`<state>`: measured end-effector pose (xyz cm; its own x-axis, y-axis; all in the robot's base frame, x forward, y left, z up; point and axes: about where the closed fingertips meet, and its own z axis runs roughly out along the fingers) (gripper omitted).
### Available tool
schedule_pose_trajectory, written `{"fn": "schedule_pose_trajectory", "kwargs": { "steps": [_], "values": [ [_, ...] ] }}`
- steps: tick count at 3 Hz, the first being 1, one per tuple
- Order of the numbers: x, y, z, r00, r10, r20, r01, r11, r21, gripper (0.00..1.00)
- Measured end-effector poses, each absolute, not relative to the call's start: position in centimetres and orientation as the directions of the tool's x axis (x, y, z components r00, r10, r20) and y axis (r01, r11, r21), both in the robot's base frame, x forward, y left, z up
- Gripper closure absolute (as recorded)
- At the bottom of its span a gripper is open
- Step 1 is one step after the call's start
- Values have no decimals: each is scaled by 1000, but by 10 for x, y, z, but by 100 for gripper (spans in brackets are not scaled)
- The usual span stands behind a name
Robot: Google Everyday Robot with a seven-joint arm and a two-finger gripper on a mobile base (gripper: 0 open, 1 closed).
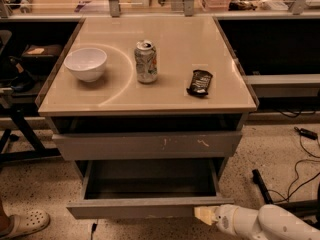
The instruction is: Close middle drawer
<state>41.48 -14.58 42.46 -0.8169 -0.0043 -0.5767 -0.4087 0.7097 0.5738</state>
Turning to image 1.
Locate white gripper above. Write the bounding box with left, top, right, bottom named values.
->
left=194, top=204, right=260, bottom=238

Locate grey drawer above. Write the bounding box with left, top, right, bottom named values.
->
left=67, top=158, right=233, bottom=219
left=53, top=131, right=242, bottom=160

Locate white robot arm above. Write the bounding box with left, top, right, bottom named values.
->
left=194, top=204, right=320, bottom=240

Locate grey top drawer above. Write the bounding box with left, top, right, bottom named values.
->
left=53, top=131, right=242, bottom=160

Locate grey drawer cabinet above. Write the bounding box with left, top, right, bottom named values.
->
left=39, top=16, right=257, bottom=219

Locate black stand base bar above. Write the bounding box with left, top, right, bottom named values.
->
left=252, top=169, right=273, bottom=204

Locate black power adapter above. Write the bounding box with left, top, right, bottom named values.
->
left=295, top=127, right=318, bottom=140

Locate black snack bar wrapper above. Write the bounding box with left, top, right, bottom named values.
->
left=186, top=69, right=213, bottom=97

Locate crumpled soda can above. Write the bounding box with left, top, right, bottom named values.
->
left=134, top=40, right=158, bottom=84

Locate white perforated clog shoe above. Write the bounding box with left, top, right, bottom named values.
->
left=0, top=209, right=50, bottom=240

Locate white ceramic bowl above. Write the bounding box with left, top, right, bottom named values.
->
left=64, top=48, right=107, bottom=82

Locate black stand leg left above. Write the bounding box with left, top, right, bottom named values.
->
left=0, top=88, right=60, bottom=163

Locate dark box with label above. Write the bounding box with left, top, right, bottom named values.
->
left=21, top=44, right=62, bottom=62

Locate black floor cable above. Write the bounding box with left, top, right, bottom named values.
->
left=266, top=135, right=320, bottom=205

